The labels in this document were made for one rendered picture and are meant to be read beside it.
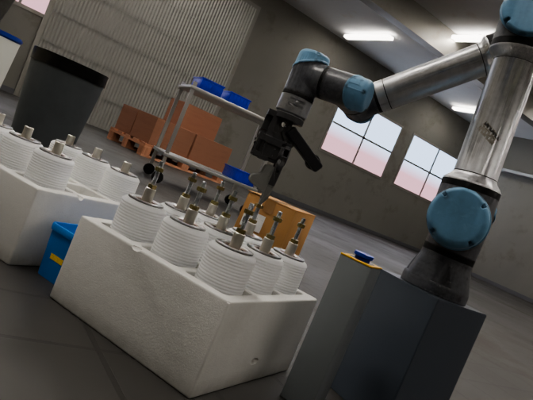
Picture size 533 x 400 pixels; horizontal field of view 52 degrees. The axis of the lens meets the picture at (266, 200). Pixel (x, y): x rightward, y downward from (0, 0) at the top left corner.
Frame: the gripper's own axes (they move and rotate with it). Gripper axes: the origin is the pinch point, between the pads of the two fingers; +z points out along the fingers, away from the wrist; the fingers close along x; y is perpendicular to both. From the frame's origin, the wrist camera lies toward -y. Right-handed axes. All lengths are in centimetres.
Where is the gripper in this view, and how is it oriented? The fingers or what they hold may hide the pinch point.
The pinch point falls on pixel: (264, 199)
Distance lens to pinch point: 127.2
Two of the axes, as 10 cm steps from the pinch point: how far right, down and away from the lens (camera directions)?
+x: 0.8, 0.8, -9.9
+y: -9.2, -3.8, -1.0
